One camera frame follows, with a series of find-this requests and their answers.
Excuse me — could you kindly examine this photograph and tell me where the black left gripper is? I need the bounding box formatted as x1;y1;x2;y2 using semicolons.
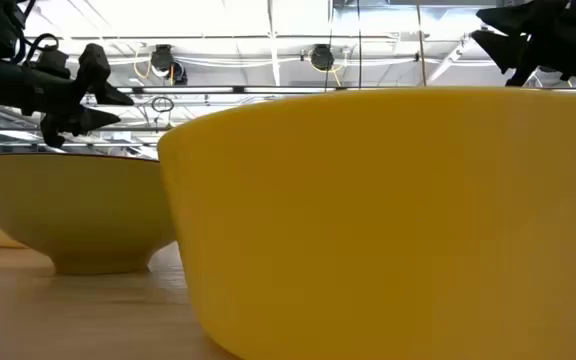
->
0;43;135;149

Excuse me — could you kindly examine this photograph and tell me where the pear-patterned ceramic bowl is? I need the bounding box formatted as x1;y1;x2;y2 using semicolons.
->
0;152;178;276

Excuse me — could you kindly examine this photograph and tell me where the yellow plastic mini bowl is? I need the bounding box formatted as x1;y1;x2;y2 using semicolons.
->
156;87;576;360

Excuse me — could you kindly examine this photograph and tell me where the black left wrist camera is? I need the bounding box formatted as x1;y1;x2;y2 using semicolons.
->
32;45;72;80

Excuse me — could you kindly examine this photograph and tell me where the black ceiling cord reel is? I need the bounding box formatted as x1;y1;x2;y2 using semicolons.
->
310;43;337;73
149;43;189;86

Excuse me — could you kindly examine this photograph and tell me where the hanging black cable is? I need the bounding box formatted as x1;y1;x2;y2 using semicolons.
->
356;0;364;90

